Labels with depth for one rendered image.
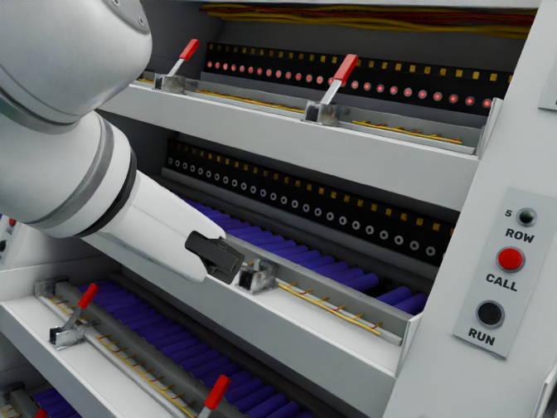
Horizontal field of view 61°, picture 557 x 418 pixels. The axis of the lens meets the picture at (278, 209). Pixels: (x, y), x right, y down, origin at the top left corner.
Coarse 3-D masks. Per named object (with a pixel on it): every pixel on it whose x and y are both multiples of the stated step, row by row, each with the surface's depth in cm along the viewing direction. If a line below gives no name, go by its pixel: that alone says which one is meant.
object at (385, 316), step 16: (224, 240) 58; (240, 240) 58; (256, 256) 54; (272, 256) 54; (288, 272) 52; (304, 272) 51; (304, 288) 50; (320, 288) 49; (336, 288) 48; (320, 304) 47; (336, 304) 48; (352, 304) 47; (368, 304) 46; (384, 304) 46; (352, 320) 45; (368, 320) 46; (384, 320) 45; (400, 320) 44; (400, 336) 44
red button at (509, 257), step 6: (504, 252) 35; (510, 252) 35; (516, 252) 35; (498, 258) 36; (504, 258) 35; (510, 258) 35; (516, 258) 35; (504, 264) 35; (510, 264) 35; (516, 264) 35
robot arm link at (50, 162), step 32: (0, 96) 22; (0, 128) 23; (32, 128) 23; (64, 128) 25; (96, 128) 29; (0, 160) 24; (32, 160) 25; (64, 160) 27; (0, 192) 26; (32, 192) 26; (64, 192) 27
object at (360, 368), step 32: (224, 192) 76; (288, 224) 68; (320, 224) 65; (128, 256) 61; (384, 256) 59; (192, 288) 53; (224, 288) 50; (224, 320) 50; (256, 320) 47; (288, 320) 45; (320, 320) 46; (416, 320) 38; (288, 352) 45; (320, 352) 43; (352, 352) 41; (384, 352) 42; (320, 384) 43; (352, 384) 41; (384, 384) 39
